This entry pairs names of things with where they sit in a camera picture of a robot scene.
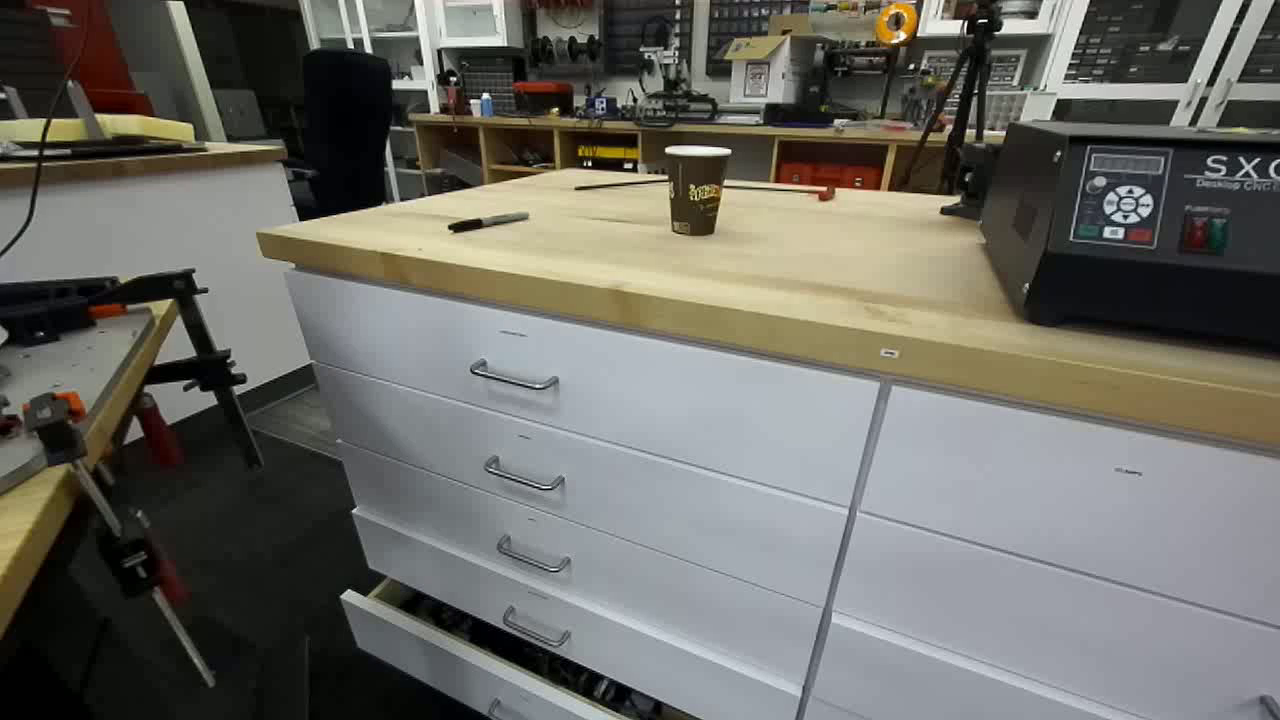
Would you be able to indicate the white drawer cabinet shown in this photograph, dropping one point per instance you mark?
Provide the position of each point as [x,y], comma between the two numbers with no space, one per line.
[775,541]

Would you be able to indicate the brown paper coffee cup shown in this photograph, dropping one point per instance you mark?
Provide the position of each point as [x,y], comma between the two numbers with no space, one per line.
[694,184]

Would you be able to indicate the wooden shelf workbench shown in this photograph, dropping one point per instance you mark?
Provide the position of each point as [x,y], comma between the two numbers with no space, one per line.
[518,147]

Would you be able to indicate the black sharpie marker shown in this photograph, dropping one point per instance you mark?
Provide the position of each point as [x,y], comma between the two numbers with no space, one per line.
[485,222]

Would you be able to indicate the red-handled T hex key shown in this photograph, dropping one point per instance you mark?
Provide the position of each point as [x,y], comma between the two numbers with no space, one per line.
[785,190]

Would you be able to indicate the black office chair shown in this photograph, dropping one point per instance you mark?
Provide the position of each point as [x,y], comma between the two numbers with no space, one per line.
[344,128]

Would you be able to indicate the red black bar clamp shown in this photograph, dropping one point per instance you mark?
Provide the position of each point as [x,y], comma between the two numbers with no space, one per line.
[127,541]

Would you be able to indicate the yellow tape roll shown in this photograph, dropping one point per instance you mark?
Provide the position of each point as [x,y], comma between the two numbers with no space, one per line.
[897,22]

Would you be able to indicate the black camera tripod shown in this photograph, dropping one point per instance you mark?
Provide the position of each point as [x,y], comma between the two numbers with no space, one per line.
[966,155]

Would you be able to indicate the black control box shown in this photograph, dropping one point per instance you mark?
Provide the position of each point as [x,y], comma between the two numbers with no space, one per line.
[1168,229]

